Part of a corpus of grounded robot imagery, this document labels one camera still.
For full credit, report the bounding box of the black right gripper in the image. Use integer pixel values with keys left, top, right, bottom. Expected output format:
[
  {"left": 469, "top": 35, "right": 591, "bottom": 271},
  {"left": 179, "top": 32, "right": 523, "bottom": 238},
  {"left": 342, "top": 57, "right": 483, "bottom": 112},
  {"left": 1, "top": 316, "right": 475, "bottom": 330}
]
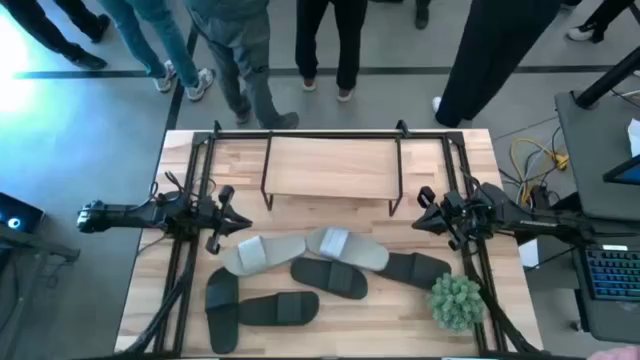
[{"left": 412, "top": 184, "right": 476, "bottom": 253}]

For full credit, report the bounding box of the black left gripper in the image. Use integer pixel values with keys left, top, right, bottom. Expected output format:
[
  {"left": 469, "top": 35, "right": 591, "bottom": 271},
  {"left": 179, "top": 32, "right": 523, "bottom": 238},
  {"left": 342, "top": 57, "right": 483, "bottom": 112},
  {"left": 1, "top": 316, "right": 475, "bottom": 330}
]
[{"left": 197, "top": 184, "right": 254, "bottom": 256}]

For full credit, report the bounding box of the black slide sandal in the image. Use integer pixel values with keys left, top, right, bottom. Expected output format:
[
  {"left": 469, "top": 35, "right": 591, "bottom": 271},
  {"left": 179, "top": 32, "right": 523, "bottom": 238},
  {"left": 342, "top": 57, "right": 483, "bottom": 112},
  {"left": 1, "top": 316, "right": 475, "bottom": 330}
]
[
  {"left": 290, "top": 256, "right": 369, "bottom": 301},
  {"left": 374, "top": 251, "right": 453, "bottom": 291},
  {"left": 238, "top": 291, "right": 320, "bottom": 327},
  {"left": 204, "top": 267, "right": 240, "bottom": 355}
]

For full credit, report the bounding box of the grey slide sandal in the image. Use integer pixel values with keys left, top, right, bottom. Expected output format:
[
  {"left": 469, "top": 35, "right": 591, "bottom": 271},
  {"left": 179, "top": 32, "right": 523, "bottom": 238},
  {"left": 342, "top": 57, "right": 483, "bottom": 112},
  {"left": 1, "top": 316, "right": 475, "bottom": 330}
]
[
  {"left": 305, "top": 227, "right": 390, "bottom": 273},
  {"left": 219, "top": 233, "right": 307, "bottom": 278}
]

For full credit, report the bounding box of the wooden shelf with black legs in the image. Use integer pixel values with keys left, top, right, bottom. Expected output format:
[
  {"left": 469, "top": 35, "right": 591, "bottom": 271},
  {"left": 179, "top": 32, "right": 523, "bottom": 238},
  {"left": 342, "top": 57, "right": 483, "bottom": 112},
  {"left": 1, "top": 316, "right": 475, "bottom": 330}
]
[{"left": 259, "top": 130, "right": 405, "bottom": 217}]

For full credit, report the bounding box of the green artificial plant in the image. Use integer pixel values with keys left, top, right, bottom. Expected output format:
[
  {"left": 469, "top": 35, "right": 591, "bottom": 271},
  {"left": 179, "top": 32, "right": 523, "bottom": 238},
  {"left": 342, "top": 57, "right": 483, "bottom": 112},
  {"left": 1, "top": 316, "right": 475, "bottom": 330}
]
[{"left": 427, "top": 272, "right": 486, "bottom": 334}]

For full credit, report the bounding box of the white paper sheet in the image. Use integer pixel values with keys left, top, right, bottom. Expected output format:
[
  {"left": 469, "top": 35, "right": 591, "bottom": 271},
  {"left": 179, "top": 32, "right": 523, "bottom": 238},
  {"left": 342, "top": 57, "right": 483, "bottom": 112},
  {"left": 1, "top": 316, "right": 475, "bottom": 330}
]
[
  {"left": 517, "top": 238, "right": 541, "bottom": 270},
  {"left": 627, "top": 118, "right": 640, "bottom": 158}
]

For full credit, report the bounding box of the black power adapter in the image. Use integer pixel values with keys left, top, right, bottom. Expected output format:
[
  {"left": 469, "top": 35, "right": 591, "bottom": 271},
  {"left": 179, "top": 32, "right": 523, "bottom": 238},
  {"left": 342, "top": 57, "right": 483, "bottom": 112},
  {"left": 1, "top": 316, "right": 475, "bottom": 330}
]
[{"left": 528, "top": 184, "right": 551, "bottom": 210}]

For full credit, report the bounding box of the person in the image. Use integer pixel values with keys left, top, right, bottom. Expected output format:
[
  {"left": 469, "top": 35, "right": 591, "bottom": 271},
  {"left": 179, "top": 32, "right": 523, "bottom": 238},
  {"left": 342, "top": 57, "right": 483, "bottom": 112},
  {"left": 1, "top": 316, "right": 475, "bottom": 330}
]
[
  {"left": 182, "top": 0, "right": 301, "bottom": 131},
  {"left": 566, "top": 0, "right": 639, "bottom": 45},
  {"left": 0, "top": 0, "right": 112, "bottom": 71},
  {"left": 413, "top": 0, "right": 432, "bottom": 30},
  {"left": 294, "top": 0, "right": 370, "bottom": 104},
  {"left": 432, "top": 0, "right": 564, "bottom": 129},
  {"left": 97, "top": 0, "right": 217, "bottom": 103}
]

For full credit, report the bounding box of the grey side desk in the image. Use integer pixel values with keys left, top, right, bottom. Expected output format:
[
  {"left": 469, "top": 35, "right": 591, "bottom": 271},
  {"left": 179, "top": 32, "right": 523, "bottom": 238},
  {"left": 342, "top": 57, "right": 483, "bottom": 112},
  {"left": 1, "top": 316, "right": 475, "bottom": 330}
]
[{"left": 553, "top": 89, "right": 640, "bottom": 224}]

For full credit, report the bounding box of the backlit black keyboard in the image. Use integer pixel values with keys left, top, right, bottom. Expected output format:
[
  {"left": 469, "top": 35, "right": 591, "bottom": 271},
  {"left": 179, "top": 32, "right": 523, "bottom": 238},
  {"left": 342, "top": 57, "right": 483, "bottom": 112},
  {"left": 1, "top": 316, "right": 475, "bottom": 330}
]
[{"left": 583, "top": 244, "right": 640, "bottom": 301}]

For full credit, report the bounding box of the black monitor with blue screen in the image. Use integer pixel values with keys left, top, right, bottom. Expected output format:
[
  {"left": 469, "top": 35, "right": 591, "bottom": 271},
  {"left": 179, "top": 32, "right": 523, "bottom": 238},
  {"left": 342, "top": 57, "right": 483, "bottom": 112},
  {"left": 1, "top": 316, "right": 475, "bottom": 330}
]
[{"left": 602, "top": 154, "right": 640, "bottom": 187}]

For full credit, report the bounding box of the black box with blue light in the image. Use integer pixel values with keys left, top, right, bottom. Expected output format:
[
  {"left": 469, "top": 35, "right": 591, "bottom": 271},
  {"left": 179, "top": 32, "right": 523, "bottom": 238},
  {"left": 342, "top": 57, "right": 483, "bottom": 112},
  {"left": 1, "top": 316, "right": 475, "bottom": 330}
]
[{"left": 0, "top": 192, "right": 45, "bottom": 235}]

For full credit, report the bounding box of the black monitor pole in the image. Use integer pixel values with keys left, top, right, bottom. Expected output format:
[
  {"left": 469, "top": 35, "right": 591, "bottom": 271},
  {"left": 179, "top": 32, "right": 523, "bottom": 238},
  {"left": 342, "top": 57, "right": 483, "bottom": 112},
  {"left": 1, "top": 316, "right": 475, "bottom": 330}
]
[{"left": 573, "top": 47, "right": 640, "bottom": 110}]

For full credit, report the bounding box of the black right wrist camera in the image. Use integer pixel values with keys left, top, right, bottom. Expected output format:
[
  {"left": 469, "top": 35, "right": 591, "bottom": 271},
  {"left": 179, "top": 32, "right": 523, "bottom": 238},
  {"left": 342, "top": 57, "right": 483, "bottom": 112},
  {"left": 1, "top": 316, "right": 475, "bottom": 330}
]
[{"left": 442, "top": 191, "right": 465, "bottom": 212}]

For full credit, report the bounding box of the yellow cable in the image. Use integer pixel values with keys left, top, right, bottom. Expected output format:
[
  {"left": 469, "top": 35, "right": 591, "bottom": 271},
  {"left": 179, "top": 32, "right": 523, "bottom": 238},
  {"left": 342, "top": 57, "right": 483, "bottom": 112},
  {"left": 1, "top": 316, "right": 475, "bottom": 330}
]
[{"left": 509, "top": 137, "right": 571, "bottom": 207}]

